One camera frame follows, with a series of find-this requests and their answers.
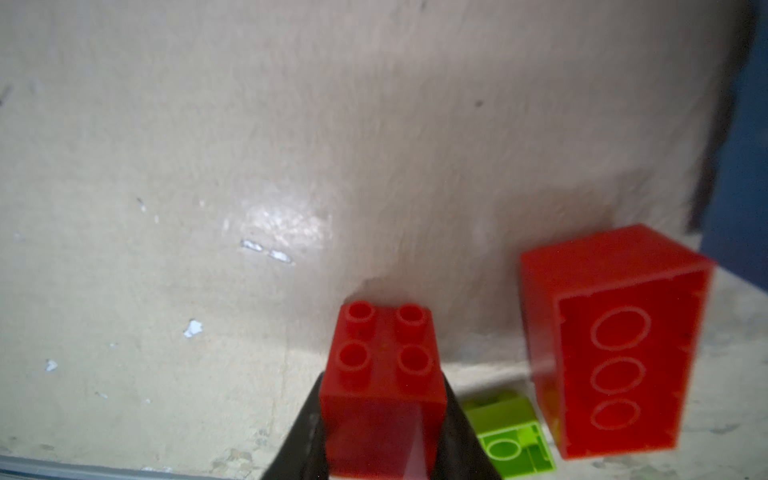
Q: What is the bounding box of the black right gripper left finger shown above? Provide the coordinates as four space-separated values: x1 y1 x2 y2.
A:
261 373 330 480

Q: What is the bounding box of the green lego plate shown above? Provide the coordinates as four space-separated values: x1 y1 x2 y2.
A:
461 390 556 479

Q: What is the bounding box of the small red brick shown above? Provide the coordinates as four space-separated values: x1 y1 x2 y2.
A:
319 301 447 479

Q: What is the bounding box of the red lego brick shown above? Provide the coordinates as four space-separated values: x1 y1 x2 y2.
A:
519 224 715 459

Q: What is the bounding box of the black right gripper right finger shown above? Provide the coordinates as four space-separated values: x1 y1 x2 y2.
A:
431 376 501 480

